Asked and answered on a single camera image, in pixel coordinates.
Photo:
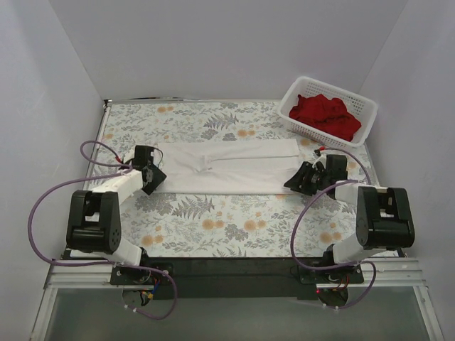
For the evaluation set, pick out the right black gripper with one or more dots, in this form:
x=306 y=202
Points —
x=306 y=176

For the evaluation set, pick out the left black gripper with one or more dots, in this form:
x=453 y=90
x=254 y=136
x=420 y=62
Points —
x=153 y=176

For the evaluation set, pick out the white t shirt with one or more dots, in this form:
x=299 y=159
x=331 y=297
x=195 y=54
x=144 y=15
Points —
x=256 y=167

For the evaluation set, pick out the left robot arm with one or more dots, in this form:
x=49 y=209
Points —
x=94 y=223

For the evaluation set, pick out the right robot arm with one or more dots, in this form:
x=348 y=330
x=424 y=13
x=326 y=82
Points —
x=383 y=215

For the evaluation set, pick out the red t shirt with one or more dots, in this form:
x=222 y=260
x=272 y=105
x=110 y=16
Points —
x=328 y=115

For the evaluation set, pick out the floral patterned table mat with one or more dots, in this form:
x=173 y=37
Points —
x=215 y=225

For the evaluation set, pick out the white plastic laundry basket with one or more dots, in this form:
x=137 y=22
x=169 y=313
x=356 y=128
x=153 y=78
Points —
x=362 y=108

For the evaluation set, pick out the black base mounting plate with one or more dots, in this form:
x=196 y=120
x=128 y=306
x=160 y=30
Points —
x=235 y=277

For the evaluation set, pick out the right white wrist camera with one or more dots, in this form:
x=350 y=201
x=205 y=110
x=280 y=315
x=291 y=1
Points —
x=320 y=161

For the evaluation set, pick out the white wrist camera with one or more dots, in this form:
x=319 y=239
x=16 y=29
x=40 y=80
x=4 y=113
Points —
x=320 y=161
x=127 y=158

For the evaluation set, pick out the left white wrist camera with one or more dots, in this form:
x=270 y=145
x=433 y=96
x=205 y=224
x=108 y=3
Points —
x=127 y=158

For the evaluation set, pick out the aluminium frame rail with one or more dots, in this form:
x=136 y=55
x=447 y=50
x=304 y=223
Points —
x=391 y=272

